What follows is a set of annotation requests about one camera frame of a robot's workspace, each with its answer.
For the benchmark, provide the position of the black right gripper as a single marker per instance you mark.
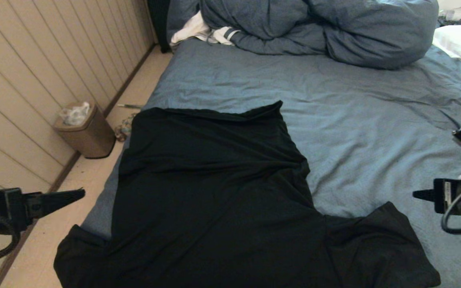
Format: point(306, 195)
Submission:
point(460, 198)

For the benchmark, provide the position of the black printed t-shirt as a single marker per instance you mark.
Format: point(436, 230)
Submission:
point(214, 208)

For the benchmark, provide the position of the bronze trash bin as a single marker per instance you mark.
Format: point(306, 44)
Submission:
point(90, 140)

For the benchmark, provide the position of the blue bed sheet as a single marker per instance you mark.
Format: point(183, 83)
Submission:
point(374, 120)

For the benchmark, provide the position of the green patterned slippers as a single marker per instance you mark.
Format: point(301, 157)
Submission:
point(123, 128)

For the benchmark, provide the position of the crumpled blue duvet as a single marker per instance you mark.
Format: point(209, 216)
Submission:
point(354, 32)

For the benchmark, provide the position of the black bedside furniture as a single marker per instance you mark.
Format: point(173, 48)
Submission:
point(159, 24)

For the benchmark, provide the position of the white striped garment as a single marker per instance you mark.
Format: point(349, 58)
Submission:
point(192, 30)

